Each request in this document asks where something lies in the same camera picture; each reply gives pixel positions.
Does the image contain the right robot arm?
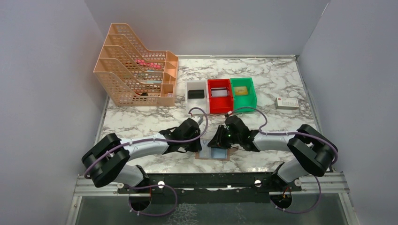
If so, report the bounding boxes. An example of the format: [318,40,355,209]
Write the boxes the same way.
[207,115,338,191]

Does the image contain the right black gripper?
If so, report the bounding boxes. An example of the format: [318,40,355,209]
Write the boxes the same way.
[207,124,241,150]

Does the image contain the peach plastic file organizer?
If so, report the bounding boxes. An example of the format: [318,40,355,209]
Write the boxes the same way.
[93,23,179,106]

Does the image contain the white card in red bin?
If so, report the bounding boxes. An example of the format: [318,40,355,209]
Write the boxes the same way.
[211,88,228,98]

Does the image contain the green plastic bin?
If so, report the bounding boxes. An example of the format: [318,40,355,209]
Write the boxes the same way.
[230,77,257,113]

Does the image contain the black mounting rail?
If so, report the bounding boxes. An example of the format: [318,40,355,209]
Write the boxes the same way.
[118,172,301,204]

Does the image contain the light blue credit card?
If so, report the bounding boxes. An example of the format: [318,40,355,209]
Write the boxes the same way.
[211,148,228,159]

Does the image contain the red black stamp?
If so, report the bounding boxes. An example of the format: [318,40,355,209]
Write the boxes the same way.
[136,92,149,96]

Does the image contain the black credit card from holder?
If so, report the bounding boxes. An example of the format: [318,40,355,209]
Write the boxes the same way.
[188,90,205,99]

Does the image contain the gold card in green bin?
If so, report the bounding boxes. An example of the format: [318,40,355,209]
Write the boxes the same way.
[234,86,248,96]

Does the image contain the aluminium frame rail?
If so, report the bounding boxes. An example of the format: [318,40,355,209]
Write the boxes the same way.
[73,172,351,197]

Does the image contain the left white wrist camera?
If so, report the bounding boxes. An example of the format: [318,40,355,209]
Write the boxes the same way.
[191,116,204,125]

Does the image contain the red plastic bin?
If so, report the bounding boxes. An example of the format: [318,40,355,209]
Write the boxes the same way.
[207,79,233,114]

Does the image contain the white VIP card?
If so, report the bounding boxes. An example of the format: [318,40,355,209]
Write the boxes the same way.
[198,140,212,159]

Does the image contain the white plastic bin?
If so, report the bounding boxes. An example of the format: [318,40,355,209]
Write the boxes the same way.
[185,79,210,114]

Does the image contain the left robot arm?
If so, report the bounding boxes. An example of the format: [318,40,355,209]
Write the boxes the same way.
[82,116,203,193]

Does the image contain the pink items in organizer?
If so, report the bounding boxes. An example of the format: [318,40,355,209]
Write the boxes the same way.
[136,60,161,70]

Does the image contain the white box with red label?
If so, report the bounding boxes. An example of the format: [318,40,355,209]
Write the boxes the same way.
[275,97,299,110]

